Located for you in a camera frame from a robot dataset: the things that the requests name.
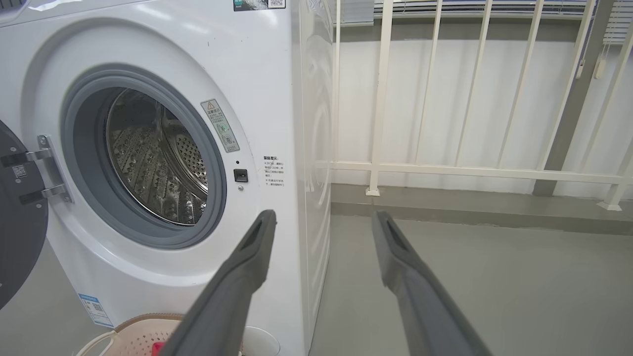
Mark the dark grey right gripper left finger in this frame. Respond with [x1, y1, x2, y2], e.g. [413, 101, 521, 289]
[157, 210, 277, 356]

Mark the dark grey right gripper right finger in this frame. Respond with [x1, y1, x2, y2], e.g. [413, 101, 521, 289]
[371, 210, 491, 356]

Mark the dark washing machine door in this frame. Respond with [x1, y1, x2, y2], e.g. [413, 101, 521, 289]
[0, 119, 49, 311]

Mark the cream plastic laundry basket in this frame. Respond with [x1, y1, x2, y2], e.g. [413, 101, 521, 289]
[75, 313, 185, 356]

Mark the white front-load washing machine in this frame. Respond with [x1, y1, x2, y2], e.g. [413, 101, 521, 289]
[0, 0, 334, 356]

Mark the cream metal railing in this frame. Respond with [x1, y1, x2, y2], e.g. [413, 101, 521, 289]
[316, 0, 633, 212]

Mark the white pleated window shade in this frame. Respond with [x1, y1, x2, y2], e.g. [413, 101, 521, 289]
[341, 0, 375, 26]

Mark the white slatted window blind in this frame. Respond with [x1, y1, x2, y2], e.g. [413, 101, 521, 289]
[373, 0, 633, 45]

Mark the white blind cord pull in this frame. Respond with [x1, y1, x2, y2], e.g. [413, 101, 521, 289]
[593, 44, 608, 80]

